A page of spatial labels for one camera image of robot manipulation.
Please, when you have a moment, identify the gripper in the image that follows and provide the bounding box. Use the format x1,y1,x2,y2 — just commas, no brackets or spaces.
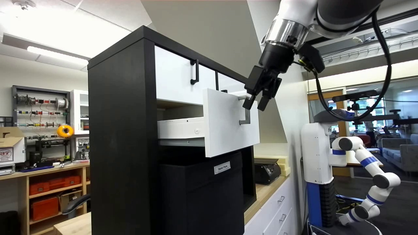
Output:
242,42,296,112

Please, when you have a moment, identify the wide white drawer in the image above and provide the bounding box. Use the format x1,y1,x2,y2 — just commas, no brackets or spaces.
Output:
154,46,217,105

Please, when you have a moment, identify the black cabinet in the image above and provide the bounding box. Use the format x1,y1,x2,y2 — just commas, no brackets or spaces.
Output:
87,25,261,235

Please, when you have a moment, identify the black desktop device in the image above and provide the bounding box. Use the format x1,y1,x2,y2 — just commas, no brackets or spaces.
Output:
254,159,282,186

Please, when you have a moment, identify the white and blue mobile robot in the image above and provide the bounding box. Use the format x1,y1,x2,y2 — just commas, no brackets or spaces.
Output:
300,109,402,235

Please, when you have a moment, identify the black fabric bin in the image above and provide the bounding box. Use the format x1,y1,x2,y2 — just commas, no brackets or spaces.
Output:
159,151,246,235

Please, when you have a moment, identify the grey sofa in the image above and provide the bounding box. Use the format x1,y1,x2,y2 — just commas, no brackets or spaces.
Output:
381,133,418,172

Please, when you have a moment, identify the bench power supply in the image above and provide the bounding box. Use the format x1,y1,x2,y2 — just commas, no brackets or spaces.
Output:
75,136,90,161

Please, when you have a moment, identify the yellow spool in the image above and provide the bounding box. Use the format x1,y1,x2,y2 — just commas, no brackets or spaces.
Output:
56,124,74,138

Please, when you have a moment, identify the ceiling light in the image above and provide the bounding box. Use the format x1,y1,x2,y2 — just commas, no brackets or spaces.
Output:
27,45,89,66

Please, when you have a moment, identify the black office chair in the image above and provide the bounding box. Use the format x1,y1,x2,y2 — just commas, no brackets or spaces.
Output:
62,194,91,220

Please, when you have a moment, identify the small cardboard box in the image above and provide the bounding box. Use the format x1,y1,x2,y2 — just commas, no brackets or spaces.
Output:
58,190,82,212

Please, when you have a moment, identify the row of orange cases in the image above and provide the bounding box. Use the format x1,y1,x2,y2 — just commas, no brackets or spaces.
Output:
29,175,82,196

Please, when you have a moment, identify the large orange case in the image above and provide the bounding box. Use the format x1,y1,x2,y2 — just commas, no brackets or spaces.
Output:
30,196,60,221

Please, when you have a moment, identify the smoke detector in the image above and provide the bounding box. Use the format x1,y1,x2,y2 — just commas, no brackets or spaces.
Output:
12,0,37,10

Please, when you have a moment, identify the wooden workbench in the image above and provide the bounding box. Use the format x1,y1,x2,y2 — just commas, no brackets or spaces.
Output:
0,161,91,235

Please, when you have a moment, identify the grey drawer handle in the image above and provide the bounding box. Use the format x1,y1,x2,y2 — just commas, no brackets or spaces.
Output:
237,95,251,125

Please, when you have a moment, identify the white drawer with grey handle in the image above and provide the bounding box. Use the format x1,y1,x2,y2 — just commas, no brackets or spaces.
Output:
157,88,261,158

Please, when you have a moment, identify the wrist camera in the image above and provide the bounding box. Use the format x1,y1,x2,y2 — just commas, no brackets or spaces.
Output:
298,43,326,74

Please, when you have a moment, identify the camera on mount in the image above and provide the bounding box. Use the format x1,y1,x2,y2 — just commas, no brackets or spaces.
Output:
331,89,380,113

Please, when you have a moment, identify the ceiling cable tray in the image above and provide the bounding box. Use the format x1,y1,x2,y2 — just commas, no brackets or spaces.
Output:
321,32,418,63

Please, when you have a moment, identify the white wall cabinet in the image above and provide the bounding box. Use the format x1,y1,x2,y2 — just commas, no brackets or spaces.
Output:
69,89,89,135

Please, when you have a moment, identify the wire spool rack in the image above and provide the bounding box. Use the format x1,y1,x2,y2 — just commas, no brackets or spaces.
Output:
12,85,71,139

